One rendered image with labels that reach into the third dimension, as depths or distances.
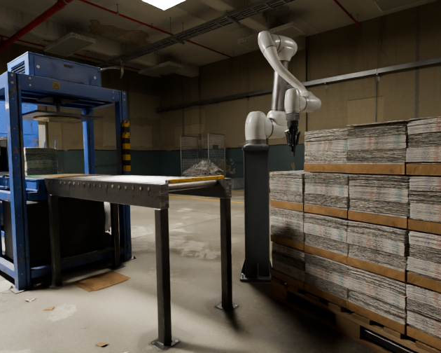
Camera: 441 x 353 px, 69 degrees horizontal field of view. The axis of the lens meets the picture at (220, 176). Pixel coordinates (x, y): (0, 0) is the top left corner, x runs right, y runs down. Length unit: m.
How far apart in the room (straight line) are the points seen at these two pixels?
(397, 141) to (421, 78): 7.04
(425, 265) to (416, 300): 0.16
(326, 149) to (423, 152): 0.49
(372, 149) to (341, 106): 7.30
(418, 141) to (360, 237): 0.51
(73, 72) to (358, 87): 7.11
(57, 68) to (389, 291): 2.72
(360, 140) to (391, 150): 0.16
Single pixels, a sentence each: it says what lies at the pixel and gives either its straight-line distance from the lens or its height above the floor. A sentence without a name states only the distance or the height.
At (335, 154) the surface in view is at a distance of 1.77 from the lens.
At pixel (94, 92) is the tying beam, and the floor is 1.49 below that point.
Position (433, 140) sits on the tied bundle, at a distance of 1.51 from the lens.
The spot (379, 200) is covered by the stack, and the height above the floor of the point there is 0.71.
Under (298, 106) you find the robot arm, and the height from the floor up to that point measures 1.25.
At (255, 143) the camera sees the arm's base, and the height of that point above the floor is 1.03.
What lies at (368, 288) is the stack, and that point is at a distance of 1.75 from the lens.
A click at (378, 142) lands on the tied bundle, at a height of 0.98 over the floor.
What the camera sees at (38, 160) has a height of 0.93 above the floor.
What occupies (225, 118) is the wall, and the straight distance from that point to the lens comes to 10.76.
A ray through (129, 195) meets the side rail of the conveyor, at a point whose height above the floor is 0.73.
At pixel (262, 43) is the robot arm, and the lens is 2.51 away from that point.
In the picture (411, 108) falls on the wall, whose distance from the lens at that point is 8.51.
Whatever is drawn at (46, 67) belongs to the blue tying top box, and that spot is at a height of 1.66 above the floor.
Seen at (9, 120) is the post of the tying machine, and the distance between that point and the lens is 2.69.
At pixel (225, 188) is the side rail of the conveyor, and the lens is 1.92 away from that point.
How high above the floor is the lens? 0.91
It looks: 3 degrees down
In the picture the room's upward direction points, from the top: 1 degrees counter-clockwise
